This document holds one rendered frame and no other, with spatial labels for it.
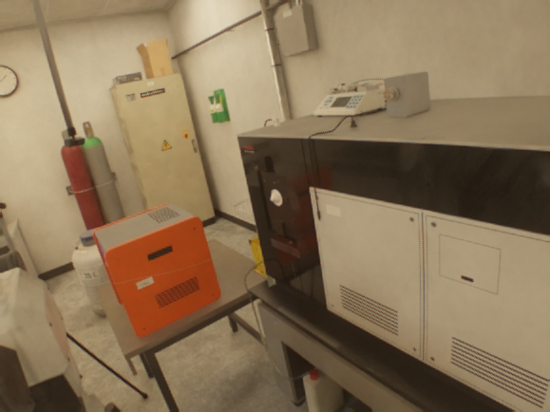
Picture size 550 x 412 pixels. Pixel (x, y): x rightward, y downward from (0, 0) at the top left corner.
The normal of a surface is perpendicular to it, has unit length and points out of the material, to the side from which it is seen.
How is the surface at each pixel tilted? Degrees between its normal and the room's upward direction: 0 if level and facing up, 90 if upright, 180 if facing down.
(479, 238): 90
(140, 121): 90
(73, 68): 90
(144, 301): 90
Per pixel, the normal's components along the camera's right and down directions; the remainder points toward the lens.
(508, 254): -0.81, 0.32
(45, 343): 0.94, -0.20
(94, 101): 0.55, 0.15
